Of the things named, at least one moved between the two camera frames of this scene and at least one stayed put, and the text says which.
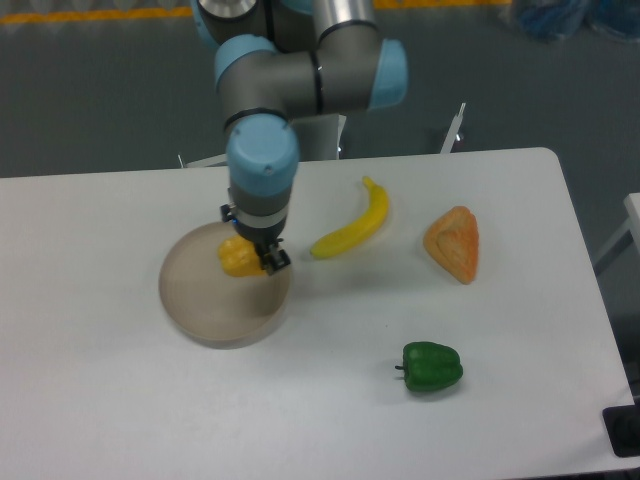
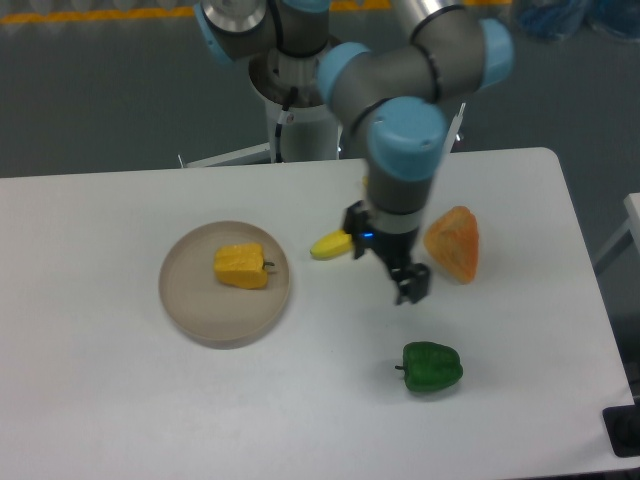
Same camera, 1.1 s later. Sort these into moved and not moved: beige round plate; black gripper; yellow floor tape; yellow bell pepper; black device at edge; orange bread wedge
Moved: yellow bell pepper; black gripper
Not moved: black device at edge; orange bread wedge; yellow floor tape; beige round plate
